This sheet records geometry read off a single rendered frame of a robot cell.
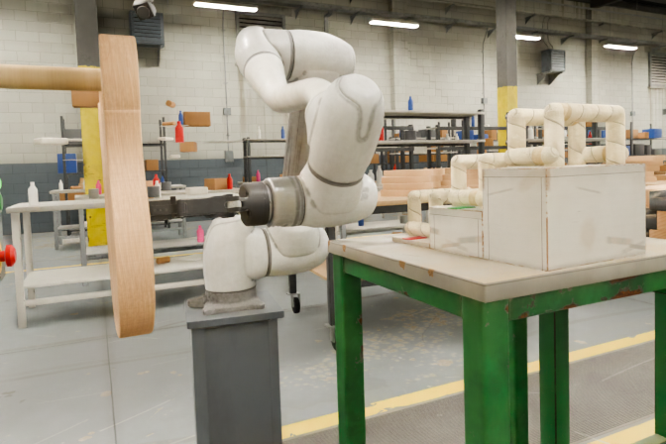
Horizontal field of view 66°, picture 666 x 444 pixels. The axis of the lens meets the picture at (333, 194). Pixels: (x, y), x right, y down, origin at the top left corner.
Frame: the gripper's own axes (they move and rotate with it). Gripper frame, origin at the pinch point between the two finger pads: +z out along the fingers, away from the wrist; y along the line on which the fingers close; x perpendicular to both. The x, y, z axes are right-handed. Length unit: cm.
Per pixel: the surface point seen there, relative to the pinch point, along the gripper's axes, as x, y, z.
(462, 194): -1, -2, -62
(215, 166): 139, 1085, -251
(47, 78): 18.6, -8.9, 11.3
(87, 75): 19.1, -9.0, 6.3
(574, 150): 5, -15, -80
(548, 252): -13, -24, -60
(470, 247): -12, -6, -59
